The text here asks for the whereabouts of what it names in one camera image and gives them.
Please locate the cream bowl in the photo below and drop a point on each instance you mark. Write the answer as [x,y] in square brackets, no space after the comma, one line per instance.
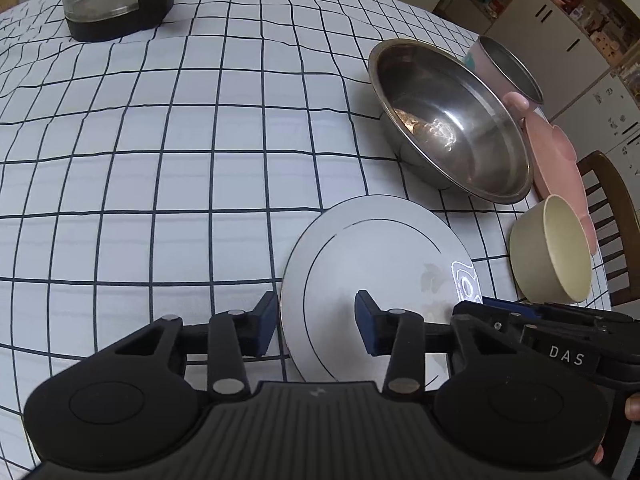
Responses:
[560,245]

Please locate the glass kettle with black base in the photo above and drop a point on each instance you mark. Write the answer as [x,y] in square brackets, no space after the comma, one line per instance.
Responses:
[100,0]

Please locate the white checked tablecloth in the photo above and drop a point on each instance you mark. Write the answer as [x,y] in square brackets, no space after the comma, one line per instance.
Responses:
[150,160]

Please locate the large steel bowl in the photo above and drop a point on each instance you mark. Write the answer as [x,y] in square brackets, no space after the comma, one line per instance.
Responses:
[450,120]

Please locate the white cabinet with stickers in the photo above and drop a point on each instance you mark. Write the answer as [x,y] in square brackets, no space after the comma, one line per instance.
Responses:
[605,115]

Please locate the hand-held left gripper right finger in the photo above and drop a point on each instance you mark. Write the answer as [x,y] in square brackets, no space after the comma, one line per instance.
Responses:
[364,320]

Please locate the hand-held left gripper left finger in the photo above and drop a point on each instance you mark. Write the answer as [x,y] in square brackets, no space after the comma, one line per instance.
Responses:
[267,320]

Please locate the pink plate with green design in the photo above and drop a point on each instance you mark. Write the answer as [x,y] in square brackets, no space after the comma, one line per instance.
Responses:
[555,160]

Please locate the pink steel-lined mug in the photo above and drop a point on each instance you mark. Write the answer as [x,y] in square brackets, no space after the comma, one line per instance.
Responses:
[505,70]

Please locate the wooden chair with curved back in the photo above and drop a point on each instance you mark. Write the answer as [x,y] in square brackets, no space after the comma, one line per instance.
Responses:
[612,180]

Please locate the person's right hand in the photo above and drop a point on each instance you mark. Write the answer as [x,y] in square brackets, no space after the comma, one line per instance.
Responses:
[634,407]

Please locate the white plate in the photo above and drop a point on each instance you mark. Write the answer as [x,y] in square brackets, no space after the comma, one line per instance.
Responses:
[375,250]

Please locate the row of colourful small boxes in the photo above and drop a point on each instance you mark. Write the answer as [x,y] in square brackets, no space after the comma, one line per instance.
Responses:
[595,25]

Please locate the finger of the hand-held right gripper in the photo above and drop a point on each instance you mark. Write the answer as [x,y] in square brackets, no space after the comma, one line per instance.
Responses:
[550,310]
[492,321]

